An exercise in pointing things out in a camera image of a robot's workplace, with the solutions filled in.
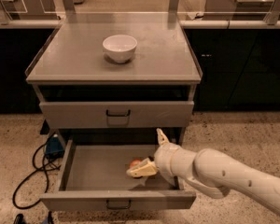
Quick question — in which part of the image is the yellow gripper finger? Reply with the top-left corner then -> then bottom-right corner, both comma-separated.
156,128 -> 169,146
126,158 -> 158,178

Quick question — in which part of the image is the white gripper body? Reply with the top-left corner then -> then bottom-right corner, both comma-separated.
154,143 -> 180,186

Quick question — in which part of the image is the red apple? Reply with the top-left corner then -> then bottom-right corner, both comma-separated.
130,159 -> 141,168

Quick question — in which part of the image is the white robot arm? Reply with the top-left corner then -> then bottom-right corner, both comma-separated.
126,129 -> 280,216

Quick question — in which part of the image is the open grey middle drawer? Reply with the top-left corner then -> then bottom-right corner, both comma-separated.
41,142 -> 196,211

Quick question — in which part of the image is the grey metal drawer cabinet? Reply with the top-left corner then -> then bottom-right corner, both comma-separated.
24,12 -> 203,212

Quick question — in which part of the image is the closed grey top drawer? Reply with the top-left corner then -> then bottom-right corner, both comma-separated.
40,101 -> 194,129

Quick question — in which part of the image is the blue power box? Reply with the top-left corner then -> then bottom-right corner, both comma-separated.
45,134 -> 64,159

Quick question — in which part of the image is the white ceramic bowl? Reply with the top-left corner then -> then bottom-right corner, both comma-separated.
103,35 -> 137,63

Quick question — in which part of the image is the black shoe tip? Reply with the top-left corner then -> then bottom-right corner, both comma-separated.
13,214 -> 27,224

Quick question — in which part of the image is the left background steel table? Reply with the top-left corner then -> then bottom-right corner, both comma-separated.
0,0 -> 58,21

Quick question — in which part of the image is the black middle drawer handle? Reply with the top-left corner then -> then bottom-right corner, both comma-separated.
105,200 -> 132,210

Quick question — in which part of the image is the black drawer handle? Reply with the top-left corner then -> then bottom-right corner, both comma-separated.
105,109 -> 131,118
105,200 -> 132,210

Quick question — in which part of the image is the black top drawer handle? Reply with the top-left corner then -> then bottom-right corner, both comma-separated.
105,109 -> 131,118

